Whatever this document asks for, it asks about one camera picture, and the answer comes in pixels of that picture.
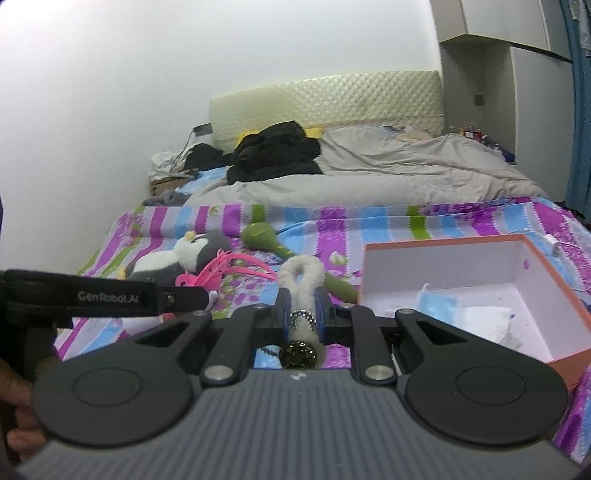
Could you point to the beige cloth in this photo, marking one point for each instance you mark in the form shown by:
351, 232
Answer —
415, 134

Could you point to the light blue cloth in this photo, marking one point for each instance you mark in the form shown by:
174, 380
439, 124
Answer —
207, 177

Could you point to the pink feather toy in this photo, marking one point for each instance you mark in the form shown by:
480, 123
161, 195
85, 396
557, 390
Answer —
221, 272

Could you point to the green embroidered plush toy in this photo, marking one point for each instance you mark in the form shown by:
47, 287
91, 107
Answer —
261, 235

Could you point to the wall socket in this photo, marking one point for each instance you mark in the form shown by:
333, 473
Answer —
202, 129

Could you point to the grey penguin plush toy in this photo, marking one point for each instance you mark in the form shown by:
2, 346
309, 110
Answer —
157, 265

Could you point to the striped floral bed sheet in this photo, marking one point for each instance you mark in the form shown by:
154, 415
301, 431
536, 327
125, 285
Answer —
323, 221

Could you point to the dark grey cloth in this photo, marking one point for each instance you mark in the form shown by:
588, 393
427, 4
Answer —
164, 199

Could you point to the plain green plush toy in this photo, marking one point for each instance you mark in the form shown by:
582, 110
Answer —
341, 286

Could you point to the blue face mask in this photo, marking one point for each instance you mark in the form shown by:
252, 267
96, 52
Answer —
438, 304

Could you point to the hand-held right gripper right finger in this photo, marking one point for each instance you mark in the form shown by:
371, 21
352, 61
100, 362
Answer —
322, 318

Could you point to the white crumpled cloth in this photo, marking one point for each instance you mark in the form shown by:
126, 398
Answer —
166, 164

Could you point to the cream quilted headboard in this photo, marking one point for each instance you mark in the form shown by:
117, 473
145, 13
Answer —
323, 101

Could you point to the person's left hand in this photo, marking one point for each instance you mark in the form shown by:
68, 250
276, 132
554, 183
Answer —
16, 397

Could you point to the yellow pillow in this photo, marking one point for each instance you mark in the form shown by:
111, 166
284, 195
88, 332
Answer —
314, 132

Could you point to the group of small bottles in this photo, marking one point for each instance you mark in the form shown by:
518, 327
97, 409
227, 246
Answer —
474, 133

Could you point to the blue curtain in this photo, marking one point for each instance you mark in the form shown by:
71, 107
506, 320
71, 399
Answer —
579, 138

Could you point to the white tissue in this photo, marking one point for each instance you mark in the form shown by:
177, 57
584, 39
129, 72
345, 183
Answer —
485, 323

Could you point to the grey duvet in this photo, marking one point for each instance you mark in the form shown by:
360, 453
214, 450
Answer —
392, 175

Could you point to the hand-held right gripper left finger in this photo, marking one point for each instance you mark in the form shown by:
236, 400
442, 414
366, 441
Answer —
284, 318

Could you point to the pink cardboard box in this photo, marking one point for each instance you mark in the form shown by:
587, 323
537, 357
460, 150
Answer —
443, 263

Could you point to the grey wardrobe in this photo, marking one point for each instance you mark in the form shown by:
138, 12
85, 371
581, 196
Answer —
531, 92

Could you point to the wall switch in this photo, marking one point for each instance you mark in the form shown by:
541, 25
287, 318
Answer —
479, 99

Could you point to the black clothing pile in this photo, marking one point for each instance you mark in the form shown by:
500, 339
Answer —
277, 157

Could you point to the black cloth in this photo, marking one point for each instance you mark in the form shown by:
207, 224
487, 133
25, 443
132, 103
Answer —
205, 157

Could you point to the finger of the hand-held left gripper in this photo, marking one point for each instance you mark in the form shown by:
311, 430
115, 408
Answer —
187, 299

